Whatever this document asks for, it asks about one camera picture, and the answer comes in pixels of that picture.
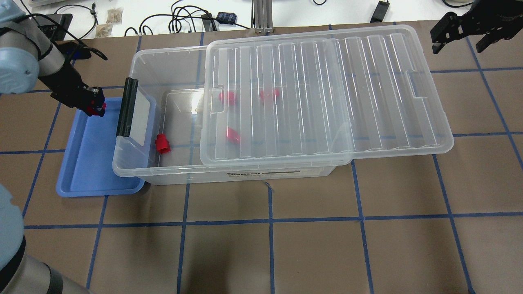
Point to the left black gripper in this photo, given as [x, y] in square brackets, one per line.
[65, 86]

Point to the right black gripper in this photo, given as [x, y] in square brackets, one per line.
[499, 22]

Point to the red block from tray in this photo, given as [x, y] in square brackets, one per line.
[96, 110]

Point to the clear plastic box lid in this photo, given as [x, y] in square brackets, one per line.
[392, 103]

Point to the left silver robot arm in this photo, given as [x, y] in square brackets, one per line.
[28, 55]

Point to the clear plastic storage box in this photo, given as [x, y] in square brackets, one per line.
[304, 132]

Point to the red block near box front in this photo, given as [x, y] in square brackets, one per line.
[162, 144]

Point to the red block in box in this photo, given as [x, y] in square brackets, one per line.
[269, 96]
[227, 97]
[233, 136]

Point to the bag of small parts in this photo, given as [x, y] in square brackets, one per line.
[114, 15]
[103, 30]

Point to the blue plastic tray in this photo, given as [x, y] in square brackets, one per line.
[98, 162]

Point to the black power adapter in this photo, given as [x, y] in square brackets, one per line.
[380, 11]

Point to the aluminium frame post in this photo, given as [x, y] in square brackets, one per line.
[262, 16]

